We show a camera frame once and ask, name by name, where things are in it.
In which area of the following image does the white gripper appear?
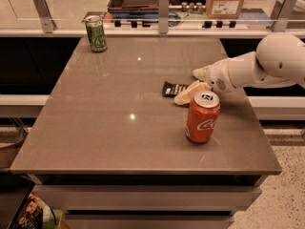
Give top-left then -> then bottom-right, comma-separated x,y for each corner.
173,58 -> 235,106

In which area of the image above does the red coca-cola can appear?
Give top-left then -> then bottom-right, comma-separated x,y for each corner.
186,90 -> 220,143

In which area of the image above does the black rxbar chocolate wrapper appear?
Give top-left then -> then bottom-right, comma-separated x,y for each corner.
162,81 -> 188,97

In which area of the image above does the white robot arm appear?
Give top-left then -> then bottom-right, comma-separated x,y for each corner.
174,32 -> 305,105

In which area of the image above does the green soda can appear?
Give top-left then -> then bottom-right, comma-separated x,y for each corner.
85,15 -> 107,52

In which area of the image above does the cardboard box with label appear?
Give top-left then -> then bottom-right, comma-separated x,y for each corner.
205,0 -> 244,19

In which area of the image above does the grey table drawer unit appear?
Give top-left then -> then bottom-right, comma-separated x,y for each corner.
34,184 -> 261,229

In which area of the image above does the snack bag under table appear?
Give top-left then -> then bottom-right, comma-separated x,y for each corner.
12,193 -> 46,229

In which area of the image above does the dark box at left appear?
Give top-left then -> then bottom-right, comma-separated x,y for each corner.
0,174 -> 33,229

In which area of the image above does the middle metal glass bracket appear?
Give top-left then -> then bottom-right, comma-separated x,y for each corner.
158,0 -> 169,34

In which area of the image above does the metal glass bracket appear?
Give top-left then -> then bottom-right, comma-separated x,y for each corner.
32,0 -> 56,33
270,0 -> 304,31
158,0 -> 169,34

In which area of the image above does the right metal glass bracket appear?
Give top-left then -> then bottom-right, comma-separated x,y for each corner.
270,0 -> 304,31

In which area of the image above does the left metal glass bracket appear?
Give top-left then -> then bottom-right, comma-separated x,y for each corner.
32,0 -> 56,33

